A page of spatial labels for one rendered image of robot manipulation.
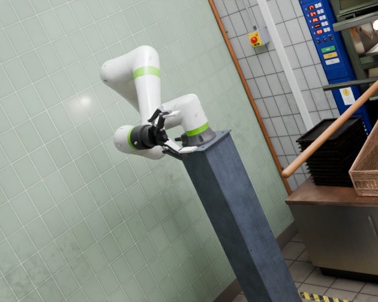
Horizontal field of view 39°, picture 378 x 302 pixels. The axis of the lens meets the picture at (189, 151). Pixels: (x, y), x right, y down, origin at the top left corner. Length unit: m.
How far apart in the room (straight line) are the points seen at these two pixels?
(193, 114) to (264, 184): 1.33
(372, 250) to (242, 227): 0.76
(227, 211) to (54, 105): 1.05
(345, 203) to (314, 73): 0.86
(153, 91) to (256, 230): 0.99
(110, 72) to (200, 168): 0.67
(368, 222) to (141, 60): 1.47
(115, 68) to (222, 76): 1.34
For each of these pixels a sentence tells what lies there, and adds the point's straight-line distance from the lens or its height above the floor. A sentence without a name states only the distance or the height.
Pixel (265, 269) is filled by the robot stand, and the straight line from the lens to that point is 2.86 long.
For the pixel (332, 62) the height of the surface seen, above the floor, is 1.20.
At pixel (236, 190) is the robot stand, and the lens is 2.68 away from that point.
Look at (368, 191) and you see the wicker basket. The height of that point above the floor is 0.61.
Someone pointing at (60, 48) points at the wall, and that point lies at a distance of 2.93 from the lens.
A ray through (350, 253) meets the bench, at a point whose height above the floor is 0.23.
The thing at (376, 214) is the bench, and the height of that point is 0.50.
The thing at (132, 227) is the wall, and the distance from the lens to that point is 3.07.
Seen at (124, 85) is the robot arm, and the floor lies 1.64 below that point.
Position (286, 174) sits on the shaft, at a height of 1.19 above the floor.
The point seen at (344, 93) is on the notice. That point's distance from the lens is 3.25.
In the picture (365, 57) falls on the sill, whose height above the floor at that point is 1.17.
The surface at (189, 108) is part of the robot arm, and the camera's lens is 2.57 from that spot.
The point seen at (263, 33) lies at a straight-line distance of 3.39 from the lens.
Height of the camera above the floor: 1.90
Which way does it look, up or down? 15 degrees down
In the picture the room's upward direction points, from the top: 25 degrees counter-clockwise
